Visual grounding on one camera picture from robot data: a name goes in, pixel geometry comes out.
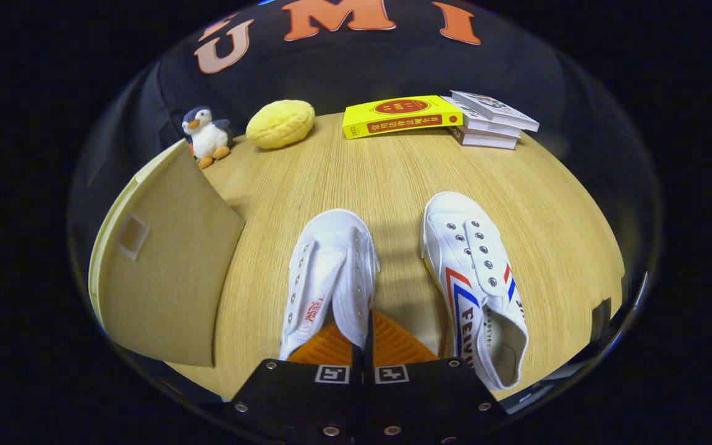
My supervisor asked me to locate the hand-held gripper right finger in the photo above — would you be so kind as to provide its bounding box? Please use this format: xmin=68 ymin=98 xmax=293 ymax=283
xmin=365 ymin=311 xmax=508 ymax=445

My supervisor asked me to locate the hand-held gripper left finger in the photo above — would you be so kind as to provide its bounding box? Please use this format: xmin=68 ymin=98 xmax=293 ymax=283
xmin=226 ymin=320 xmax=366 ymax=445

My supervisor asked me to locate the white striped canvas shoe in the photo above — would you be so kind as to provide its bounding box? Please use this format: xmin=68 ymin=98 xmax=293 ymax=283
xmin=421 ymin=192 xmax=530 ymax=391
xmin=279 ymin=209 xmax=380 ymax=361

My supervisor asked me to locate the beige fabric storage box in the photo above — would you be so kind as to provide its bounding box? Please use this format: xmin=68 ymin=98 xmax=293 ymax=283
xmin=88 ymin=139 xmax=245 ymax=368

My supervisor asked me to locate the yellow plush bun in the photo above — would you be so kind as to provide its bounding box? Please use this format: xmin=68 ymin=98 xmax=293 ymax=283
xmin=246 ymin=100 xmax=316 ymax=150

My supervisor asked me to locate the penguin plush toy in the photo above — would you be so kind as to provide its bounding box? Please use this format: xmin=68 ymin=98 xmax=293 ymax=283
xmin=182 ymin=106 xmax=234 ymax=169

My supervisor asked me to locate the yellow book with red circle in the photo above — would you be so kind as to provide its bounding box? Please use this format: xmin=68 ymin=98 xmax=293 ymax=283
xmin=342 ymin=95 xmax=464 ymax=140

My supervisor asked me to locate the white book with colourful cover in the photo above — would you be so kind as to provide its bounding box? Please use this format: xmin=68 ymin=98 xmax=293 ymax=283
xmin=450 ymin=90 xmax=540 ymax=132

